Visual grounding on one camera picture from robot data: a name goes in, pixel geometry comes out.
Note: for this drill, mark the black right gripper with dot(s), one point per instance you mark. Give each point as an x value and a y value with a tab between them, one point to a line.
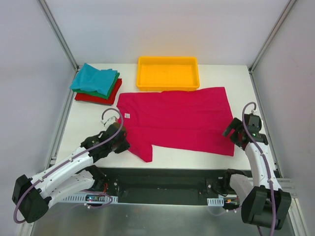
234	131

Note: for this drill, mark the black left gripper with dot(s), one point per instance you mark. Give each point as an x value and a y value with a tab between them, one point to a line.
120	141

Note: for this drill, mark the pink t shirt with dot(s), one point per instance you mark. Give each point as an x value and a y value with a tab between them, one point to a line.
190	120

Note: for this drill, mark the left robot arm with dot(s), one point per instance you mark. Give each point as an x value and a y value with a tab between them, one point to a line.
34	196

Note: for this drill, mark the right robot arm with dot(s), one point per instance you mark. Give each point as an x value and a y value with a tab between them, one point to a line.
262	201

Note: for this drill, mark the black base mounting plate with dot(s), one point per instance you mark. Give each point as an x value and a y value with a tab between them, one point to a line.
163	186

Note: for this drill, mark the folded green t shirt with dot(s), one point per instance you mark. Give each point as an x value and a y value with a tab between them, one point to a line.
103	84

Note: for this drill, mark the folded red t shirt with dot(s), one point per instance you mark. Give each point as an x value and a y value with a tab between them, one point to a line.
99	100

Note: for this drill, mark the folded teal t shirt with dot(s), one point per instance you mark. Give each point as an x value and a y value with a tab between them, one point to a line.
90	80

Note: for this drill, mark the yellow plastic tray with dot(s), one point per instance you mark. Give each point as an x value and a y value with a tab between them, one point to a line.
167	73

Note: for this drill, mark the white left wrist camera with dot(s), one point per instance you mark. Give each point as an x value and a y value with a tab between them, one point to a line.
109	121

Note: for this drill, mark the aluminium right side rail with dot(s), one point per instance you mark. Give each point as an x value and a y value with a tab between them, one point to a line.
263	111

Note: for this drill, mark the white slotted cable duct left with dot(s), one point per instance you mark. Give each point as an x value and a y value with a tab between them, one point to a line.
89	198

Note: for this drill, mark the white slotted cable duct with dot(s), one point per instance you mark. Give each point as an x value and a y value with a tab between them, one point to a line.
89	198
215	202

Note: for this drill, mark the aluminium left side rail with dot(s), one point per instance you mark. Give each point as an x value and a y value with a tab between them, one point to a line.
58	134

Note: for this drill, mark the white slotted cable duct right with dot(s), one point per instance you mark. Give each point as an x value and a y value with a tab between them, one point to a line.
215	202

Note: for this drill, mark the aluminium corner post left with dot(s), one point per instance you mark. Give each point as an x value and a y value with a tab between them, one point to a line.
58	33

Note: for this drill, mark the aluminium corner post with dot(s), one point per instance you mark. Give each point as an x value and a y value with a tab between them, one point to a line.
58	33
272	34

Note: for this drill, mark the aluminium corner post right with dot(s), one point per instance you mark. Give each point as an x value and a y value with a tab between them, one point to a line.
272	34

